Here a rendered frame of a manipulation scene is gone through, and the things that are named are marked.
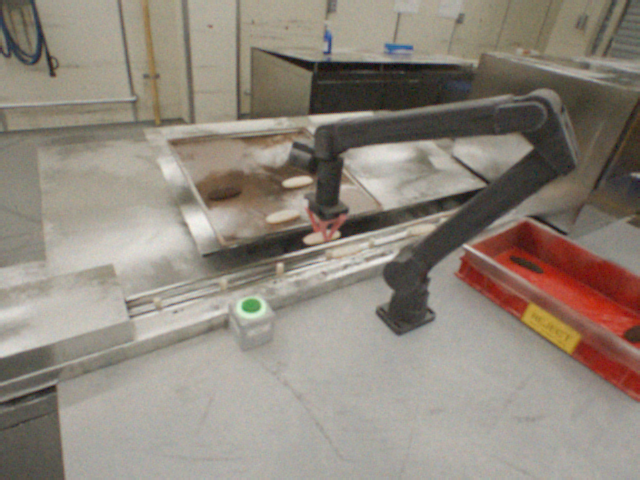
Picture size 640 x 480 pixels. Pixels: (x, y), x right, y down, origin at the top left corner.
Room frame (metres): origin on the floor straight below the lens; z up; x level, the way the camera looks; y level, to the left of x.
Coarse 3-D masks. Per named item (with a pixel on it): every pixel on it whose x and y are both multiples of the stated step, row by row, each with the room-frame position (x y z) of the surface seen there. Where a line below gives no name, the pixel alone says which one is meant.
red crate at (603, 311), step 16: (496, 256) 0.97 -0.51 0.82; (528, 256) 0.99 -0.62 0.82; (464, 272) 0.84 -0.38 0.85; (528, 272) 0.91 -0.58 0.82; (544, 272) 0.92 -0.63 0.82; (560, 272) 0.93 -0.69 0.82; (480, 288) 0.80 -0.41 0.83; (496, 288) 0.77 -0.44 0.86; (544, 288) 0.84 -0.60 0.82; (560, 288) 0.85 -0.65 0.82; (576, 288) 0.86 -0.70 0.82; (496, 304) 0.76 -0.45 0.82; (512, 304) 0.73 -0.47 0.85; (528, 304) 0.70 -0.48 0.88; (576, 304) 0.79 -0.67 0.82; (592, 304) 0.80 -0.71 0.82; (608, 304) 0.81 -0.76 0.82; (592, 320) 0.74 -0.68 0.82; (608, 320) 0.74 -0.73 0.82; (624, 320) 0.75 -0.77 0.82; (576, 352) 0.61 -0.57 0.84; (592, 352) 0.59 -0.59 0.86; (592, 368) 0.57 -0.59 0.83; (608, 368) 0.56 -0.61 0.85; (624, 368) 0.55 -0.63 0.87; (624, 384) 0.53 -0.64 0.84
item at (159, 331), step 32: (352, 256) 0.82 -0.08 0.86; (384, 256) 0.84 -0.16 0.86; (256, 288) 0.66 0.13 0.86; (288, 288) 0.67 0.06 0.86; (320, 288) 0.71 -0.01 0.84; (160, 320) 0.53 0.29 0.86; (192, 320) 0.54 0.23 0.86; (128, 352) 0.46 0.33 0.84; (0, 384) 0.35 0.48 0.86; (32, 384) 0.37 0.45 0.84
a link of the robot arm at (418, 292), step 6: (408, 246) 0.72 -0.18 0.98; (402, 252) 0.69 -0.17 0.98; (408, 252) 0.69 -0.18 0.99; (426, 270) 0.67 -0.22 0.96; (420, 276) 0.64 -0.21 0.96; (426, 276) 0.68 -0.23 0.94; (420, 282) 0.65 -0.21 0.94; (426, 282) 0.66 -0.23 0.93; (420, 288) 0.64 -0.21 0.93; (426, 288) 0.67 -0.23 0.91; (408, 294) 0.65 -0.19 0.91; (414, 294) 0.64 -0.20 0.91; (420, 294) 0.64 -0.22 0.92
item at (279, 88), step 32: (256, 64) 3.41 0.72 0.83; (288, 64) 2.96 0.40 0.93; (320, 64) 3.06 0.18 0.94; (352, 64) 3.23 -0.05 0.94; (384, 64) 3.43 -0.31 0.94; (416, 64) 3.66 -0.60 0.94; (448, 64) 3.93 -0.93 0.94; (256, 96) 3.40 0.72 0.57; (288, 96) 2.95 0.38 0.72; (320, 96) 2.75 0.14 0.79; (352, 96) 2.91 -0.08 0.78; (384, 96) 3.09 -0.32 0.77; (416, 96) 3.28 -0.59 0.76; (448, 96) 3.51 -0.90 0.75
